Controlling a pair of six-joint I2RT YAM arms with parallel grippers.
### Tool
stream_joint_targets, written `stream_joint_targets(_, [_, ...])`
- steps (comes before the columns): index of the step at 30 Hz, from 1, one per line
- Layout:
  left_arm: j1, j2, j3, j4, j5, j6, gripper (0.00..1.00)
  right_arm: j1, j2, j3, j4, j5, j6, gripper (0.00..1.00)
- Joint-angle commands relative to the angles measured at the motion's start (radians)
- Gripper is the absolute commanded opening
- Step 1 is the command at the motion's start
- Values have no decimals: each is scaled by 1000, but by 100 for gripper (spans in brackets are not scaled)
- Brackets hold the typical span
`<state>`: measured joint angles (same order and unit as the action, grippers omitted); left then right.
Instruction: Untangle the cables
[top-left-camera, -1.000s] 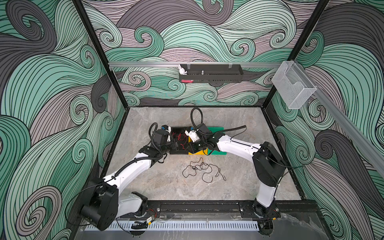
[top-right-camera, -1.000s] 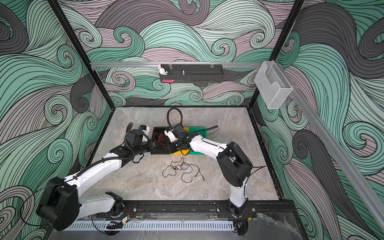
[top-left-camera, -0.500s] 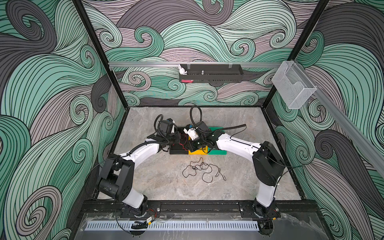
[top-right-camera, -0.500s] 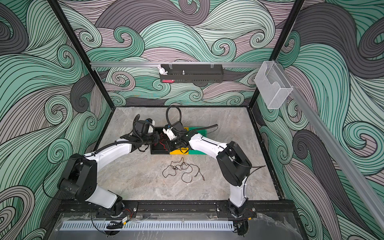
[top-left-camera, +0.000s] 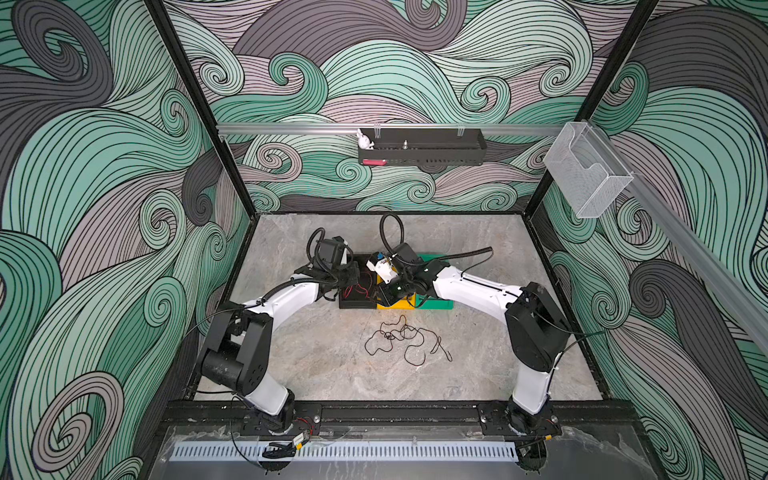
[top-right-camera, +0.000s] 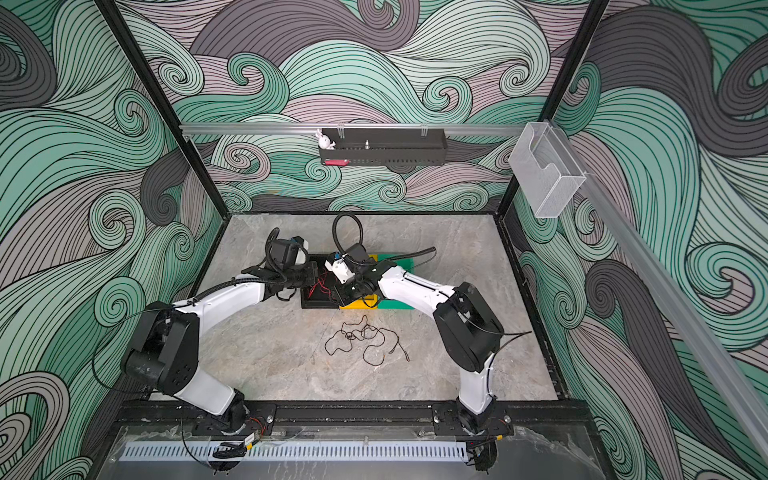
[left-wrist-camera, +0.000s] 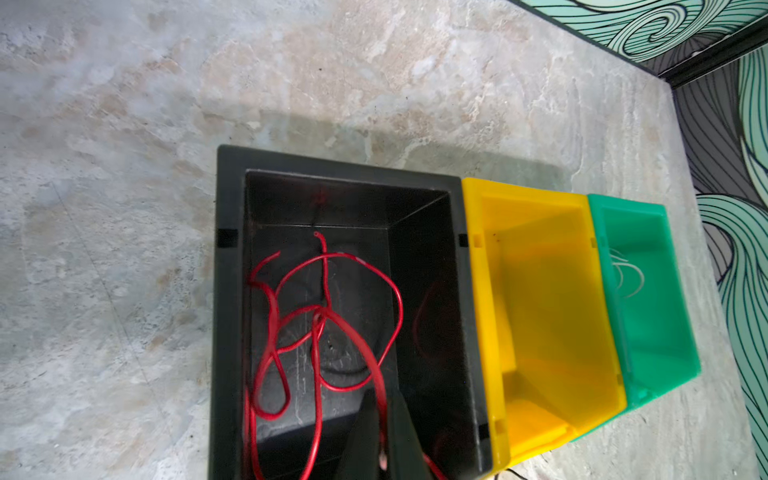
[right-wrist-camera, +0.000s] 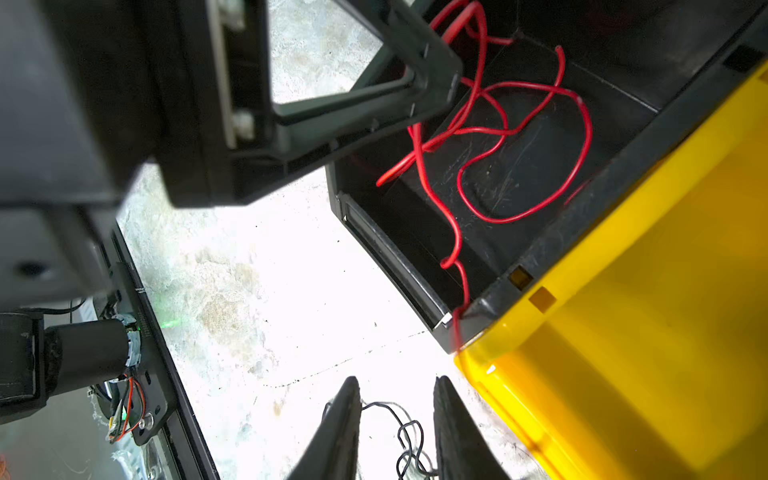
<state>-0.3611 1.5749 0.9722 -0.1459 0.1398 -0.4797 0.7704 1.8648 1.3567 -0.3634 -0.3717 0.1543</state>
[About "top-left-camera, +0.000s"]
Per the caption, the black corner frame post right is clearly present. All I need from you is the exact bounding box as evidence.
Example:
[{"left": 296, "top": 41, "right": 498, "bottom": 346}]
[{"left": 524, "top": 1, "right": 658, "bottom": 220}]

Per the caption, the black corner frame post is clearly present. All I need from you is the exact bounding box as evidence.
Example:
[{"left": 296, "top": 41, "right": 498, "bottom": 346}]
[
  {"left": 524, "top": 1, "right": 658, "bottom": 220},
  {"left": 144, "top": 0, "right": 258, "bottom": 222}
]

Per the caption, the black storage bin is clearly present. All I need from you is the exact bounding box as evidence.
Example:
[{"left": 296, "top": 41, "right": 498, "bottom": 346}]
[{"left": 338, "top": 254, "right": 378, "bottom": 310}]

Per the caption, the black corner frame post left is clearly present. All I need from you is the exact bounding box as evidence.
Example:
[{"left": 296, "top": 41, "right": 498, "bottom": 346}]
[{"left": 144, "top": 0, "right": 258, "bottom": 222}]

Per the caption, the clear plastic wall holder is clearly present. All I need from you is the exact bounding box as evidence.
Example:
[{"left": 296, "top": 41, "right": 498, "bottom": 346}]
[{"left": 544, "top": 121, "right": 634, "bottom": 219}]

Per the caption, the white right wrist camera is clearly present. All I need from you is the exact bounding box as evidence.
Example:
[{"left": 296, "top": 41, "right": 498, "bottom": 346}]
[{"left": 366, "top": 253, "right": 399, "bottom": 284}]

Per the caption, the black wall shelf tray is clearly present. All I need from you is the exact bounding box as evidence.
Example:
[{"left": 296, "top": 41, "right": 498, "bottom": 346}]
[{"left": 358, "top": 129, "right": 488, "bottom": 168}]

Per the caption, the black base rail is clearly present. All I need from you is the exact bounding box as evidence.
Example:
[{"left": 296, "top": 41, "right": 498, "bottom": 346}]
[{"left": 161, "top": 400, "right": 639, "bottom": 438}]

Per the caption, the green storage bin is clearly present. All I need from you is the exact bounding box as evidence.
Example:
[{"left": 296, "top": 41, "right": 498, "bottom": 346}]
[{"left": 410, "top": 254, "right": 453, "bottom": 310}]

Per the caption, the yellow storage bin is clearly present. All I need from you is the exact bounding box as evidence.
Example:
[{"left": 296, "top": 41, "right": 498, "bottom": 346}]
[{"left": 375, "top": 273, "right": 416, "bottom": 308}]

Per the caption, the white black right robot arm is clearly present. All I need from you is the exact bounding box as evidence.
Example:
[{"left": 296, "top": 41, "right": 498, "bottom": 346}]
[{"left": 377, "top": 260, "right": 573, "bottom": 416}]

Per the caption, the black wire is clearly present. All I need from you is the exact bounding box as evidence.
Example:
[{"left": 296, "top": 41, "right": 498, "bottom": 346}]
[{"left": 364, "top": 316, "right": 454, "bottom": 367}]

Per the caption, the white slotted cable duct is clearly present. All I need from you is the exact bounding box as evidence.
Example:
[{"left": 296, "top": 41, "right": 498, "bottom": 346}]
[{"left": 169, "top": 440, "right": 518, "bottom": 463}]

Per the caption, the white rabbit figurine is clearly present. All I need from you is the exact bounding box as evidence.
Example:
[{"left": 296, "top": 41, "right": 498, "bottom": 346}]
[{"left": 356, "top": 129, "right": 375, "bottom": 150}]

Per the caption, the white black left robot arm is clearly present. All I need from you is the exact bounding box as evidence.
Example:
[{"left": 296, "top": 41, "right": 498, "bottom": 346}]
[{"left": 195, "top": 261, "right": 360, "bottom": 416}]

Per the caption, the red wire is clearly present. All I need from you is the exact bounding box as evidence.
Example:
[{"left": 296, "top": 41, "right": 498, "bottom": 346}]
[{"left": 343, "top": 272, "right": 376, "bottom": 301}]

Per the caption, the aluminium wall rail back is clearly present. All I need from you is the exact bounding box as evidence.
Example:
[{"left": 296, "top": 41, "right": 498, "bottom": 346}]
[{"left": 216, "top": 122, "right": 564, "bottom": 137}]

